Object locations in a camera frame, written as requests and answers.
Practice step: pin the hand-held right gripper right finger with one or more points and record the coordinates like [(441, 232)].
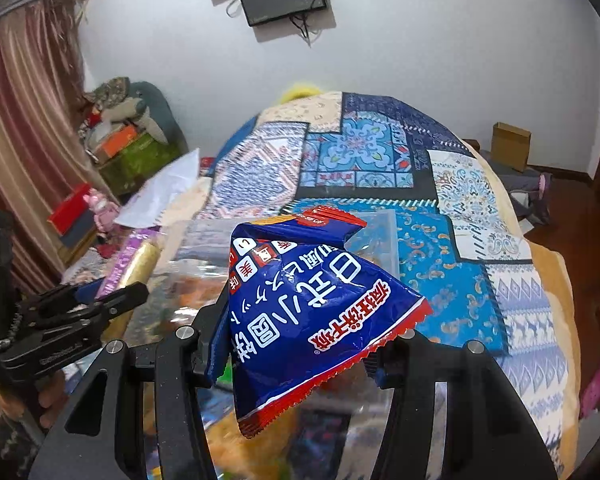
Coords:
[(415, 360)]

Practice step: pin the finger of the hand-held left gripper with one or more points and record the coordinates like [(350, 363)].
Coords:
[(55, 302), (110, 310)]

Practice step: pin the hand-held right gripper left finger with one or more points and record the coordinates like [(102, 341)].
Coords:
[(180, 355)]

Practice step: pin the purple label biscuit packet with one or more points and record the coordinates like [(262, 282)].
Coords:
[(135, 260)]

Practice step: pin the clear plastic storage container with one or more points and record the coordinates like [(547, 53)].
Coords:
[(200, 245)]

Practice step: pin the blue triangular snack packet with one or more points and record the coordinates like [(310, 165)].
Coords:
[(300, 320)]

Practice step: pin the person's left hand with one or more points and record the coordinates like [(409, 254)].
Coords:
[(54, 400)]

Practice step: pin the grey box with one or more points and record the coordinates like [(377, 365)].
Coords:
[(79, 230)]

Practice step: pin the red box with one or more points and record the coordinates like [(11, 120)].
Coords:
[(70, 207)]

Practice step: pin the pink plush rabbit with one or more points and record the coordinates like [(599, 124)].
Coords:
[(101, 210)]

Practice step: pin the blue patchwork blanket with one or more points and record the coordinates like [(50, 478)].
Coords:
[(430, 240)]

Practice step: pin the white pillow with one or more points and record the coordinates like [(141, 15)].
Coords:
[(160, 192)]

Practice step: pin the striped brown curtain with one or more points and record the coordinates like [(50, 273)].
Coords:
[(25, 125)]

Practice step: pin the green box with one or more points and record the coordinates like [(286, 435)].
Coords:
[(145, 162)]

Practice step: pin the orange box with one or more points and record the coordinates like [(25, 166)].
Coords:
[(116, 141)]

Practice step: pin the pink slipper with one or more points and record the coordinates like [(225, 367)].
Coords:
[(596, 390)]

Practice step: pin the grey slippers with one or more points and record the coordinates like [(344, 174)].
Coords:
[(532, 197)]

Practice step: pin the brown cardboard box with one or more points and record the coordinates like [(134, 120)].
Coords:
[(511, 146)]

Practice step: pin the yellow object behind bed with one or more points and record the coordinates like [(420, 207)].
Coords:
[(300, 91)]

